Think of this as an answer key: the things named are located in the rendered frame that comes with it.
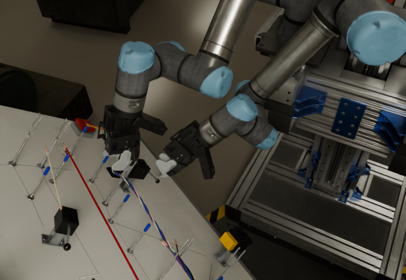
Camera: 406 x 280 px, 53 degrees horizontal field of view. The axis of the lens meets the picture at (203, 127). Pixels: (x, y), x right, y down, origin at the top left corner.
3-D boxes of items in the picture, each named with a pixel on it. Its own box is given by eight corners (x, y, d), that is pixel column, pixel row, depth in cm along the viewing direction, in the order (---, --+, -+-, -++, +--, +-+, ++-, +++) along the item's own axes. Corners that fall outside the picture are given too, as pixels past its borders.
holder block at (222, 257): (243, 264, 117) (263, 239, 115) (219, 268, 108) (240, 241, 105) (233, 251, 120) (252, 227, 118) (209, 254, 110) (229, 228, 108)
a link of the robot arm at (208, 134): (229, 130, 113) (225, 143, 106) (217, 138, 115) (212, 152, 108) (211, 110, 112) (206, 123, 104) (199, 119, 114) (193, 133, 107)
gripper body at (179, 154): (168, 138, 119) (197, 116, 113) (188, 159, 120) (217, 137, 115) (160, 151, 112) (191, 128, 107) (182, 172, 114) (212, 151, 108)
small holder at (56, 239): (42, 266, 73) (61, 237, 71) (40, 230, 80) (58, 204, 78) (66, 270, 76) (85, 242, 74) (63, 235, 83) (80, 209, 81)
